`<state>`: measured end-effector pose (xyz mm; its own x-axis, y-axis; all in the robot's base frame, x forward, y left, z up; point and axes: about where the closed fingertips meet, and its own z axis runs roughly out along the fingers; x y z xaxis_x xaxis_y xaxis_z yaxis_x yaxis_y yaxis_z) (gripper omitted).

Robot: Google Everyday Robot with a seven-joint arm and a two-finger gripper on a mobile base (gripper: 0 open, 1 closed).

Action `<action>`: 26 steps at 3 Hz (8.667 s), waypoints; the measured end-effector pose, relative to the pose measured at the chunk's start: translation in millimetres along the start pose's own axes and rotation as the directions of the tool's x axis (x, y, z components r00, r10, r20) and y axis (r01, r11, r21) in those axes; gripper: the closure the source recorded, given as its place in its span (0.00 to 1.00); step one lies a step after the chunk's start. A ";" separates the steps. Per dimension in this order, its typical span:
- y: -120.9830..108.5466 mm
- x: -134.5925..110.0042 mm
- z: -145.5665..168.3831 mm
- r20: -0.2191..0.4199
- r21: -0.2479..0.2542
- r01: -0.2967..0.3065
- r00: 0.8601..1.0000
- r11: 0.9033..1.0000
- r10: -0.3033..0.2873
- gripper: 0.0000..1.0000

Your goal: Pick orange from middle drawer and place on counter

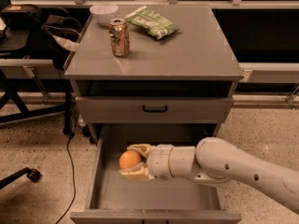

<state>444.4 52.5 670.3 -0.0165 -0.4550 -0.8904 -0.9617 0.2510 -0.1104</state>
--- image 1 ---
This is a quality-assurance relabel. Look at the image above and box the black floor cable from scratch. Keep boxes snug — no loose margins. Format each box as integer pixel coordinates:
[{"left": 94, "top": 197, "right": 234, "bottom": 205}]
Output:
[{"left": 54, "top": 131, "right": 78, "bottom": 224}]

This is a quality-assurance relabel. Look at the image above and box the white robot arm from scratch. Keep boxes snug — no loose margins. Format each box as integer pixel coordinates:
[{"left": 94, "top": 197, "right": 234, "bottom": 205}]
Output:
[{"left": 119, "top": 137, "right": 299, "bottom": 214}]

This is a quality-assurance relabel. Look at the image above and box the black pouch on desk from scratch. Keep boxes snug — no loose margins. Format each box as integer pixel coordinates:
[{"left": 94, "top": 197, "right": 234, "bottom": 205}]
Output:
[{"left": 0, "top": 4, "right": 41, "bottom": 30}]

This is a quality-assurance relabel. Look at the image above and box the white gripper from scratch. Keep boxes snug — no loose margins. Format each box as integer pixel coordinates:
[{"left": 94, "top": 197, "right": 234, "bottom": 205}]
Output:
[{"left": 120, "top": 144, "right": 174, "bottom": 181}]

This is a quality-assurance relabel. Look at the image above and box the orange fruit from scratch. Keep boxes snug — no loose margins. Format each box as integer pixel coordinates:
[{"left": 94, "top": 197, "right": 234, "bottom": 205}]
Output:
[{"left": 119, "top": 150, "right": 141, "bottom": 169}]

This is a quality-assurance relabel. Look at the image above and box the black drawer handle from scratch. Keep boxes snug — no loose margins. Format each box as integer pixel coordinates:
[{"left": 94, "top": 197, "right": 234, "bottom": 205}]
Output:
[{"left": 142, "top": 105, "right": 168, "bottom": 113}]

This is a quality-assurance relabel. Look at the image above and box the closed grey top drawer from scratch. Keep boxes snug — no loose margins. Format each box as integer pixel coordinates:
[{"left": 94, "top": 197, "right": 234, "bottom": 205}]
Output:
[{"left": 76, "top": 96, "right": 234, "bottom": 124}]

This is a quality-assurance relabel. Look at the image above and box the gold soda can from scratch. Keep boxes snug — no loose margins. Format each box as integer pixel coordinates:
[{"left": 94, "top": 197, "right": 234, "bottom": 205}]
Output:
[{"left": 108, "top": 18, "right": 130, "bottom": 57}]

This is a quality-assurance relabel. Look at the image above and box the white bowl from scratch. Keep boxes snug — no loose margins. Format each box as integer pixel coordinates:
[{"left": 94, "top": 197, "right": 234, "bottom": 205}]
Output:
[{"left": 90, "top": 3, "right": 119, "bottom": 26}]

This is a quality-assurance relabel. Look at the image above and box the grey drawer cabinet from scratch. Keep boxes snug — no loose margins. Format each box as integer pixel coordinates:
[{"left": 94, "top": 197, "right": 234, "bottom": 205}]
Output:
[{"left": 65, "top": 6, "right": 242, "bottom": 139}]

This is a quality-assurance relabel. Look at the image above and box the open grey middle drawer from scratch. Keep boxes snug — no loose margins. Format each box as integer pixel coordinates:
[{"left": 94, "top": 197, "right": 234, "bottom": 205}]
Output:
[{"left": 70, "top": 124, "right": 241, "bottom": 224}]

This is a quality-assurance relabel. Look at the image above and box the black office chair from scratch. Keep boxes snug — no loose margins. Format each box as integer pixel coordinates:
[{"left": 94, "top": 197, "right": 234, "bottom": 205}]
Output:
[{"left": 0, "top": 167, "right": 41, "bottom": 189}]

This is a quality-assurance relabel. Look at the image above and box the green chip bag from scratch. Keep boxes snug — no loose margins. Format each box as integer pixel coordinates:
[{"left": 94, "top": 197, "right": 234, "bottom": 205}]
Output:
[{"left": 124, "top": 6, "right": 179, "bottom": 40}]

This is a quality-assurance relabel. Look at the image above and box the dark bag with straps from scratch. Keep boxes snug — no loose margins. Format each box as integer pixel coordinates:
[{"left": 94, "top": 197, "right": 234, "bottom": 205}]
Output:
[{"left": 42, "top": 15, "right": 82, "bottom": 70}]

